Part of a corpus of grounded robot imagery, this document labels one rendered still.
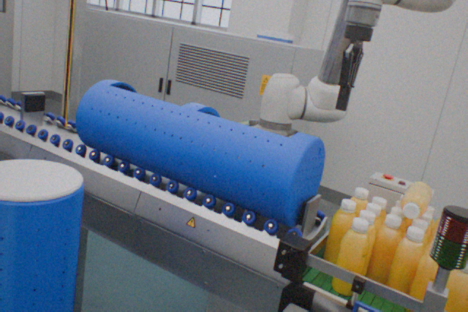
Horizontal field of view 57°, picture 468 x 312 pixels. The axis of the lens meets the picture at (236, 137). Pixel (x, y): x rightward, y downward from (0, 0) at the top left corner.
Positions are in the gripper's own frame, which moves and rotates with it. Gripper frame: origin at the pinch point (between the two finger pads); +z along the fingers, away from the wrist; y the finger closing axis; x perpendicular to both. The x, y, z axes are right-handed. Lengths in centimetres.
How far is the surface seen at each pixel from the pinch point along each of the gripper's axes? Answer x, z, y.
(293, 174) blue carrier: 4.9, 21.8, -14.0
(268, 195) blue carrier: 10.7, 29.9, -15.2
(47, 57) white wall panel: 513, 73, 289
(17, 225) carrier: 53, 40, -63
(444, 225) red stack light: -34, 13, -40
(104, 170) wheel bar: 77, 44, -13
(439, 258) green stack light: -35, 20, -40
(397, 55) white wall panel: 39, -13, 276
